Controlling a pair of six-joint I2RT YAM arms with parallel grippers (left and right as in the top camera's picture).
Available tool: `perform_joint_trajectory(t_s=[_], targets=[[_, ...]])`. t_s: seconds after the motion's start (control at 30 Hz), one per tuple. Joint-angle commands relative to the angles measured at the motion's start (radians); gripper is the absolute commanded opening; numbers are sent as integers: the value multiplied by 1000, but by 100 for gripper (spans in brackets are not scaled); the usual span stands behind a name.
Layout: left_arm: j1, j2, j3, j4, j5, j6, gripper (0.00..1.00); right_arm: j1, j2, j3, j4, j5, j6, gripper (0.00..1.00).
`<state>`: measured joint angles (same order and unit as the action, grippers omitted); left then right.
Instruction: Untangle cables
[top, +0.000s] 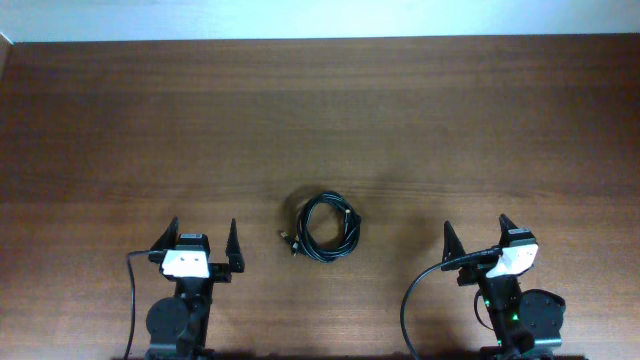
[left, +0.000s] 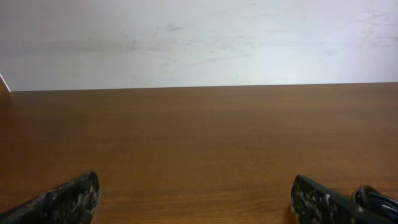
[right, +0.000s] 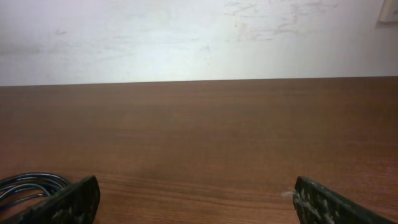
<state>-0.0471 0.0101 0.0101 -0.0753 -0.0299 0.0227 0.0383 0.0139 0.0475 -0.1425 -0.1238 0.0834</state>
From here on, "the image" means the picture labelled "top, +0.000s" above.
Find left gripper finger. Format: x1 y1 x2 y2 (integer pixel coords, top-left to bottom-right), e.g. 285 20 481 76
150 216 179 251
225 218 245 273

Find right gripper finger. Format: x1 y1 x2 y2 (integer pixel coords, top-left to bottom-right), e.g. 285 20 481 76
442 221 466 271
499 214 520 246

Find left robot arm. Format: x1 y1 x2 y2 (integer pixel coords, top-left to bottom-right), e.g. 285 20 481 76
145 218 245 360

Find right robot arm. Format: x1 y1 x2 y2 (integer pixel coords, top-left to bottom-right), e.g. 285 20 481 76
442 214 566 360

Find left camera cable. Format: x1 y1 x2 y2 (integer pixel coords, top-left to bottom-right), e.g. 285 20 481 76
122 249 166 360

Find camera cable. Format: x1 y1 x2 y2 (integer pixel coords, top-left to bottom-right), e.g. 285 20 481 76
122 249 166 360
398 246 502 360

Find right camera cable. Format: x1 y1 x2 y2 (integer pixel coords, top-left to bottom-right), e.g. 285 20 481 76
398 246 502 360

